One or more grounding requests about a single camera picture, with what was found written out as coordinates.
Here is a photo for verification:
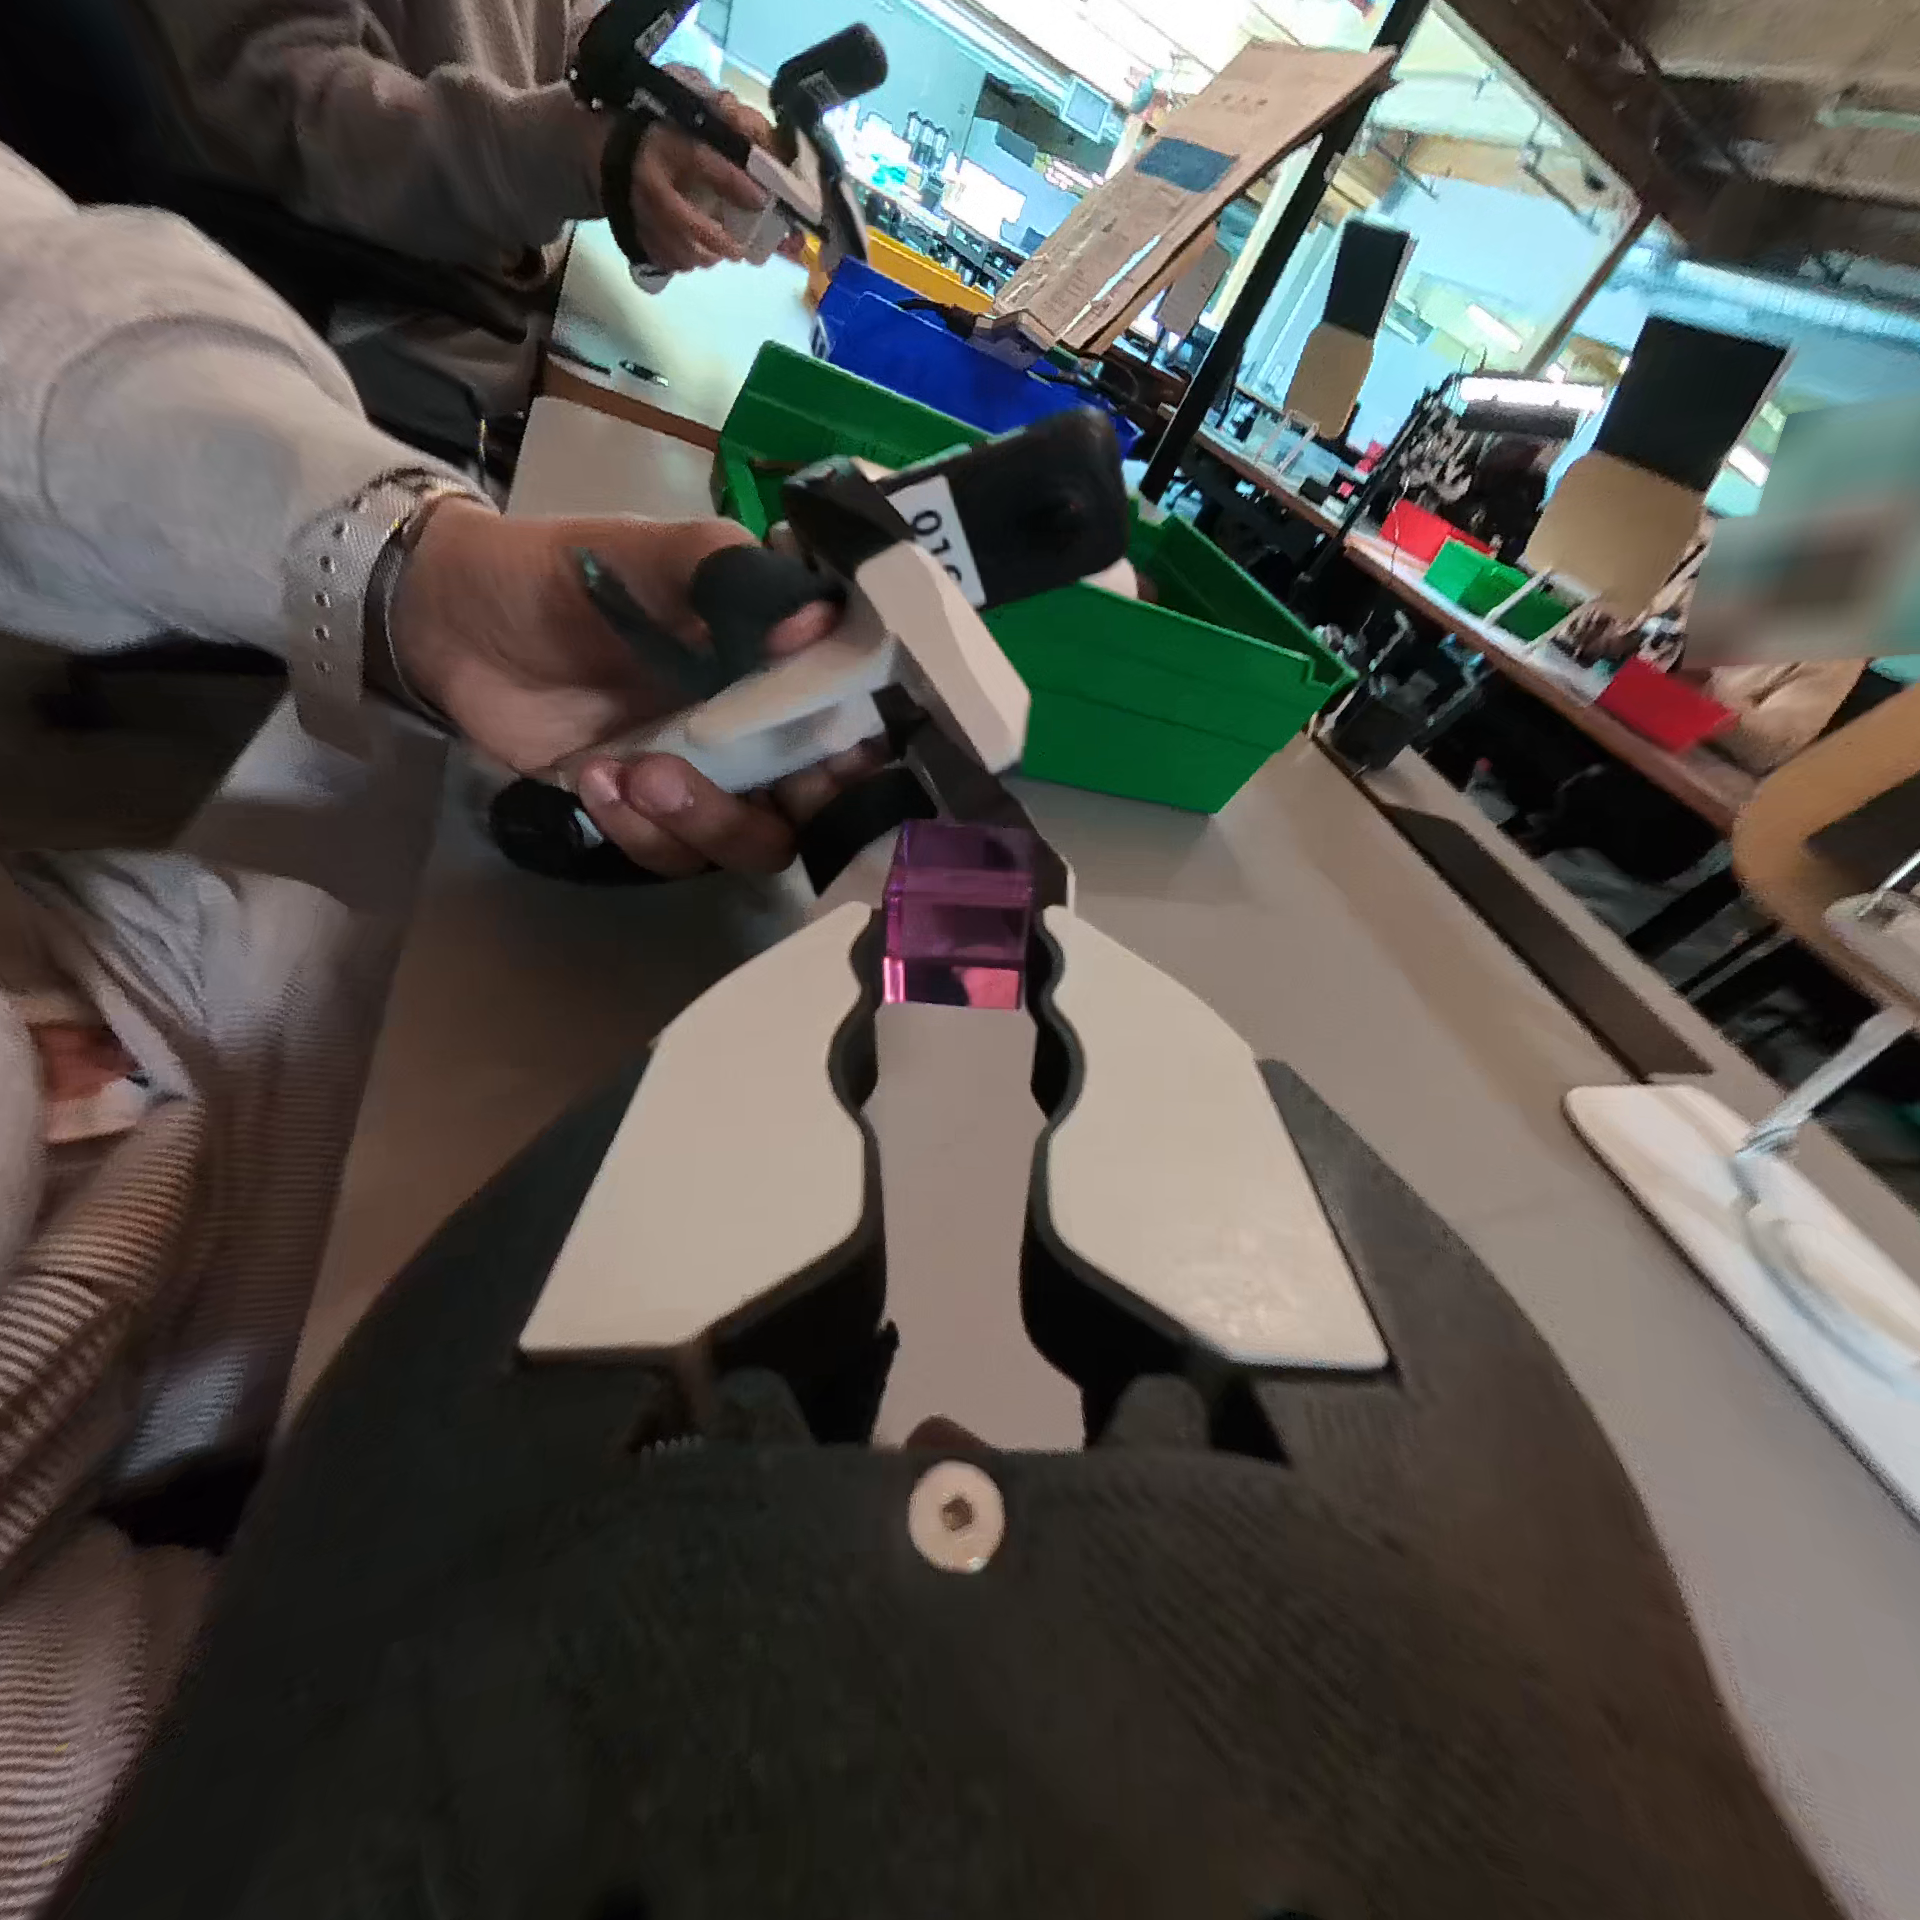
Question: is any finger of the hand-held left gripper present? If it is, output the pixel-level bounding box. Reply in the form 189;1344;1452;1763
848;540;1069;911
792;757;922;899

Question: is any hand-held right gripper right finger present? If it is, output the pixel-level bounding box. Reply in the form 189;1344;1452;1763
1027;897;1392;1376

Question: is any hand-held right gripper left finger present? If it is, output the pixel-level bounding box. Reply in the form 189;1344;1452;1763
516;897;890;1370

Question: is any purple transparent cube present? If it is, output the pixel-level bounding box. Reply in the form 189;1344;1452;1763
881;821;1041;1011

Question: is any large green plastic bin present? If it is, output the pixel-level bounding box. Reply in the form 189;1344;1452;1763
714;340;1361;817

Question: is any person's left forearm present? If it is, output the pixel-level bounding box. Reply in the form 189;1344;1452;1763
0;141;505;847

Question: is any grey desk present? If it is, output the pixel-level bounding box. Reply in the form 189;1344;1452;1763
281;397;1920;1920

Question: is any person's left hand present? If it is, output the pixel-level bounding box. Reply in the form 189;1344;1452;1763
381;499;890;882

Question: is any blue plastic bin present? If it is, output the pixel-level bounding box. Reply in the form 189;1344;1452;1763
813;255;1146;456

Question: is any yellow plastic bin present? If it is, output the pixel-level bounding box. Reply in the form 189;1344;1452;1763
800;225;995;320

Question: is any tilted cardboard panel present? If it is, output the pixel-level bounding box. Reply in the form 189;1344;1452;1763
995;39;1402;357

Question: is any black metal pole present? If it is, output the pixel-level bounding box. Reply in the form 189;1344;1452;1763
1136;0;1432;508

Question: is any black and cardboard background panel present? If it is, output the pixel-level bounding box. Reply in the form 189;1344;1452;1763
1286;220;1416;441
1520;312;1796;605

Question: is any small red bin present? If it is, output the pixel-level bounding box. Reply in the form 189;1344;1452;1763
1373;496;1491;567
1590;653;1745;755

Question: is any black pen cup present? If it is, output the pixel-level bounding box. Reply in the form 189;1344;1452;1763
1320;681;1426;771

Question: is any small green bin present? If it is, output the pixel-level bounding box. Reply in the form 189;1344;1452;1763
1420;537;1573;643

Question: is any white lamp base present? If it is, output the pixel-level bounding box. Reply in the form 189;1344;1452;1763
1561;1080;1920;1481

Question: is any person's light clothing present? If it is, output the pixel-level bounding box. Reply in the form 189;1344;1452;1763
0;848;308;1920

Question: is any black board with cardboard backing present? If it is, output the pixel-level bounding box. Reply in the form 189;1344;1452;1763
1729;696;1920;994

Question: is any silver bracelet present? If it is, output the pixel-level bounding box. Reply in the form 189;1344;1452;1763
364;477;461;724

